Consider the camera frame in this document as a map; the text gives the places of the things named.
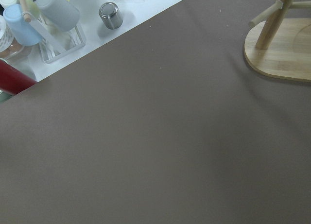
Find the wooden cup rack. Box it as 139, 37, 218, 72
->
243, 0, 311, 82

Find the light blue cup on rack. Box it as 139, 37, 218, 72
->
3, 4, 42, 46

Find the red thermos bottle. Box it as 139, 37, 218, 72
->
0, 59, 37, 95

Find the glass jar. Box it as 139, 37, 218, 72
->
0, 16, 25, 60

